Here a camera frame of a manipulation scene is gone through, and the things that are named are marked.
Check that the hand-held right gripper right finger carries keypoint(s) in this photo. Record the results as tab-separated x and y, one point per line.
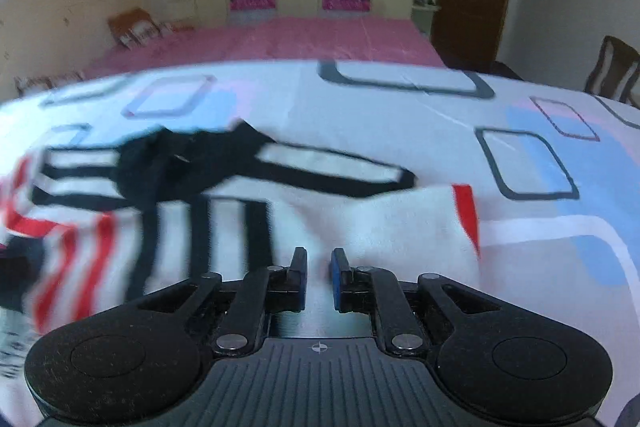
339	279

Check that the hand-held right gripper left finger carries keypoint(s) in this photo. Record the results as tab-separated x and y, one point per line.
298	279

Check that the black red white striped sweater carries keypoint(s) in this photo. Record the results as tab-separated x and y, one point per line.
390	227

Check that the pink bed sheet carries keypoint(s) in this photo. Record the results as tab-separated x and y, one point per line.
325	39

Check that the white sheet with square print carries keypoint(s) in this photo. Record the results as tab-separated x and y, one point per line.
550	147

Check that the orange printed pillow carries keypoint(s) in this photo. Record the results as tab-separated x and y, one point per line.
135	27

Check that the brown wooden chair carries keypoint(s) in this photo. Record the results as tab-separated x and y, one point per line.
617	67

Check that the cream bed headboard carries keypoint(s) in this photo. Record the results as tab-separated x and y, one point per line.
60	22

